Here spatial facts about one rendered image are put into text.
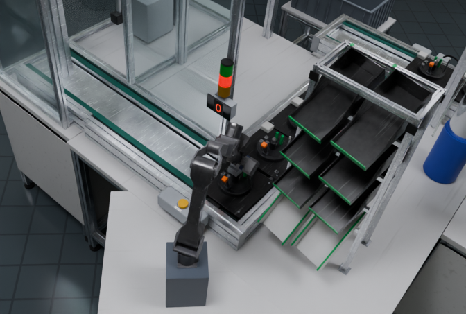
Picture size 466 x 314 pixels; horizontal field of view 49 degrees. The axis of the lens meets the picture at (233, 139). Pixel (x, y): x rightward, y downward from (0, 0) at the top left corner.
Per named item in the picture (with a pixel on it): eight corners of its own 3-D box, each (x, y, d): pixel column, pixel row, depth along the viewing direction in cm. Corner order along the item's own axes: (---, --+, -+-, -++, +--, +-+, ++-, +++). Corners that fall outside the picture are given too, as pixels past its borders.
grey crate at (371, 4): (362, 42, 351) (372, 13, 335) (288, 6, 376) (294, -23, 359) (389, 19, 376) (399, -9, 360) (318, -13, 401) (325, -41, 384)
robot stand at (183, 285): (165, 308, 178) (165, 278, 164) (166, 272, 188) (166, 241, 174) (205, 306, 180) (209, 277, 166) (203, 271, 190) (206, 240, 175)
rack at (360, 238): (346, 275, 194) (421, 125, 137) (269, 221, 208) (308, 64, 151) (372, 240, 206) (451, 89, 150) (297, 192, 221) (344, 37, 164)
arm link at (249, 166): (245, 172, 182) (254, 158, 182) (205, 146, 189) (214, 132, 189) (251, 177, 189) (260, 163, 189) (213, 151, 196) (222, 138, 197)
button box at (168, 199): (196, 234, 196) (197, 224, 191) (157, 204, 204) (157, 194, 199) (208, 223, 200) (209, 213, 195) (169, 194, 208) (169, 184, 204)
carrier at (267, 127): (277, 184, 211) (282, 163, 202) (232, 154, 220) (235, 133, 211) (308, 153, 225) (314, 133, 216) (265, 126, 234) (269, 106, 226)
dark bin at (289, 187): (299, 209, 173) (297, 202, 166) (273, 186, 179) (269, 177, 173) (356, 154, 177) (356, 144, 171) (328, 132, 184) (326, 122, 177)
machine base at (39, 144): (89, 245, 290) (69, 139, 229) (21, 185, 315) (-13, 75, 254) (240, 124, 372) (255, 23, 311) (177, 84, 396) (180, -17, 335)
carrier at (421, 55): (441, 96, 264) (451, 76, 255) (399, 74, 273) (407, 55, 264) (458, 75, 278) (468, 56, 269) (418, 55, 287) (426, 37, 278)
